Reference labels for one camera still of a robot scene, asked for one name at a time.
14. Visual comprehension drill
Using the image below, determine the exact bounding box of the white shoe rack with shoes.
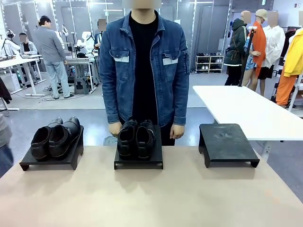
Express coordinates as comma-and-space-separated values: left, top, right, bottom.
195, 52, 224, 74

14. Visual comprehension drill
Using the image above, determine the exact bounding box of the person in denim jacket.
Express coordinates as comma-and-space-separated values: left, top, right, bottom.
99, 7, 191, 146

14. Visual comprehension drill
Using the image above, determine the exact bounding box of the person's right hand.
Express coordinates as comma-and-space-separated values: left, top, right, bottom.
108, 122, 122, 138

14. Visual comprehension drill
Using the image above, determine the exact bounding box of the mannequin in dark hooded jacket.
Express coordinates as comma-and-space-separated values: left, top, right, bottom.
223, 10, 252, 87

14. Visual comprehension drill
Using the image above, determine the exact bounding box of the seated person at desk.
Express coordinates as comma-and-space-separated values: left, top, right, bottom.
18, 33, 39, 57

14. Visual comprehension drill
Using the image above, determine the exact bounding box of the standing person behind robot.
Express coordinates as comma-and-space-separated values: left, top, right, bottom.
94, 18, 107, 51

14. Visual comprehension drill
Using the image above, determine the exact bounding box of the person's left denim forearm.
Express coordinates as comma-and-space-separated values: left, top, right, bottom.
172, 78, 191, 126

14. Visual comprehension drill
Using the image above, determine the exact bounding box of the person's left hand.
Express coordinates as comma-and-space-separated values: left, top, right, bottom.
170, 124, 185, 140

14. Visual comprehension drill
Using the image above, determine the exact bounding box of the yellow and orange clothes mannequin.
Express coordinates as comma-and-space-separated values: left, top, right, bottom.
275, 28, 303, 107

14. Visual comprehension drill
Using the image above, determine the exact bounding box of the man in grey long sleeves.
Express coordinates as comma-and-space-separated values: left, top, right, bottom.
34, 15, 75, 99

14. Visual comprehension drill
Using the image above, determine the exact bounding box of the white background workbench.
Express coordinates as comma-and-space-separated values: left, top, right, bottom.
64, 54, 100, 92

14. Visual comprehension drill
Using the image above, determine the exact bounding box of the dark hanging garment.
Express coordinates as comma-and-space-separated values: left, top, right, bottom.
0, 77, 13, 105

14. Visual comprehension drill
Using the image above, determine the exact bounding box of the white side table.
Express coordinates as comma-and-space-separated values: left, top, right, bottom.
192, 85, 303, 164

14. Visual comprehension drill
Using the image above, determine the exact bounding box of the mannequin in white shirt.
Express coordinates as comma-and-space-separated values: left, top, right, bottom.
257, 11, 286, 97

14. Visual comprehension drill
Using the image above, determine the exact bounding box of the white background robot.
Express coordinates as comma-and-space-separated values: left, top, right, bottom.
76, 31, 96, 53

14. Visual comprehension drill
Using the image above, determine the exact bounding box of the white background desk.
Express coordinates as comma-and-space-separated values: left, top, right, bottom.
0, 54, 46, 96

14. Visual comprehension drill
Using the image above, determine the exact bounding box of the grey plastic stool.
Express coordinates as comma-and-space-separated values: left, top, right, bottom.
73, 76, 91, 95

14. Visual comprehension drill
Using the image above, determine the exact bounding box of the black sloped shoe stand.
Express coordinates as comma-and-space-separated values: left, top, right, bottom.
19, 125, 85, 171
114, 125, 164, 171
198, 123, 260, 169

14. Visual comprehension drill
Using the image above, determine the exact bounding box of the person's right denim forearm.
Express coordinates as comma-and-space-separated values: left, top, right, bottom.
99, 78, 122, 125

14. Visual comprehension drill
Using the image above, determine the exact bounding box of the mannequin in orange garment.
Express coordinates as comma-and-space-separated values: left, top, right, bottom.
241, 9, 268, 96

